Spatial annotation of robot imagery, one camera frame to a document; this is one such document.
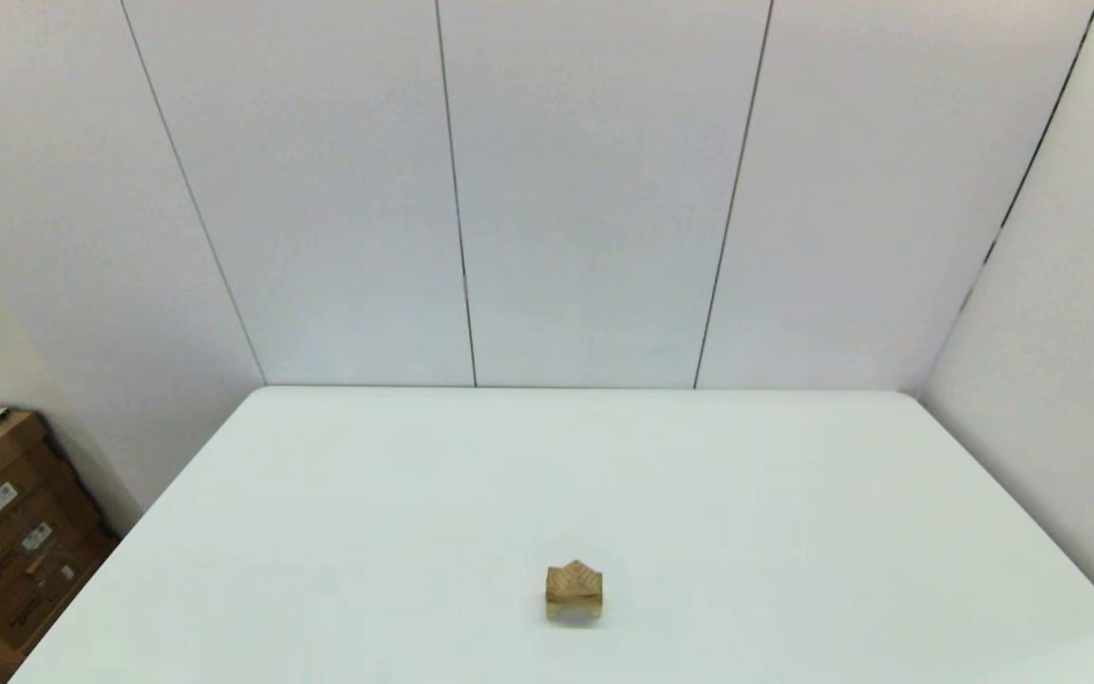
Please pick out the arched wooden building block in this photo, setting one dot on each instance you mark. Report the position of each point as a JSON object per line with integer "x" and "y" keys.
{"x": 574, "y": 616}

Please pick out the rectangular wooden building block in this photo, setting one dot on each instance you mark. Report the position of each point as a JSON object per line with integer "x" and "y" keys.
{"x": 574, "y": 596}

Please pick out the triangular wooden building block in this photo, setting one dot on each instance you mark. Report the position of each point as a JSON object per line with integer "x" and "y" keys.
{"x": 575, "y": 573}

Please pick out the large brown cardboard box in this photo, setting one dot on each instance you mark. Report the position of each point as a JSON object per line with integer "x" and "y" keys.
{"x": 6, "y": 513}

